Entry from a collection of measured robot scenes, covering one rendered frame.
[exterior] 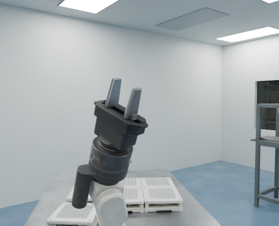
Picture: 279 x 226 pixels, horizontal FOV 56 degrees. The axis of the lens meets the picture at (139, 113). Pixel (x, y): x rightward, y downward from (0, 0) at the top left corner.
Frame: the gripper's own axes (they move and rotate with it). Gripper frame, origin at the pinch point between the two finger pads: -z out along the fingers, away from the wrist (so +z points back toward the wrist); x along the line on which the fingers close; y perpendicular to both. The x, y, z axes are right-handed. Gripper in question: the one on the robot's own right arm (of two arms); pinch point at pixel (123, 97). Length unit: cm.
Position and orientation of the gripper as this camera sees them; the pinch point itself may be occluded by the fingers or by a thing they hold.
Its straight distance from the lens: 51.8
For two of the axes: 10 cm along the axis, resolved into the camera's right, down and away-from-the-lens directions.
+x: -7.5, -4.1, 5.2
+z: -2.3, 9.0, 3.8
